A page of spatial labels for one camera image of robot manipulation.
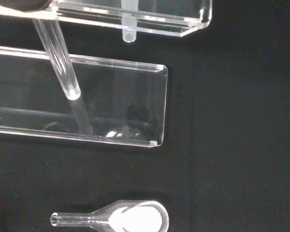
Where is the clear acrylic funnel stand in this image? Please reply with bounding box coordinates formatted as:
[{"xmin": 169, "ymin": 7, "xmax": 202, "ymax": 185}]
[{"xmin": 0, "ymin": 0, "xmax": 213, "ymax": 147}]

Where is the clear plastic funnel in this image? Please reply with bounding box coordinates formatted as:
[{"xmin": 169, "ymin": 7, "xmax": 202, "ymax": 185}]
[{"xmin": 120, "ymin": 0, "xmax": 139, "ymax": 44}]

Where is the black bench cloth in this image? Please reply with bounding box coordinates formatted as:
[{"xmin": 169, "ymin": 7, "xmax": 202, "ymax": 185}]
[{"xmin": 0, "ymin": 0, "xmax": 290, "ymax": 232}]

